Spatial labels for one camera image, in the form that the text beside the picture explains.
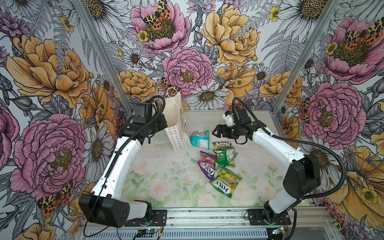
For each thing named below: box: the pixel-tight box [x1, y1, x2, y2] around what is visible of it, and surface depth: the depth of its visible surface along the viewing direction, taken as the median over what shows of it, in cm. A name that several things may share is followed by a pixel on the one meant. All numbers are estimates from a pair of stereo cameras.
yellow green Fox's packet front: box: [209, 167, 243, 199], surface depth 84 cm
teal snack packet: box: [190, 129, 210, 150], surface depth 101 cm
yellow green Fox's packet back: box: [212, 141, 235, 151], surface depth 99 cm
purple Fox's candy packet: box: [197, 150, 218, 181], surface depth 89 cm
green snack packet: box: [212, 146, 238, 169], surface depth 89 cm
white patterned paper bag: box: [163, 91, 191, 152], surface depth 86 cm
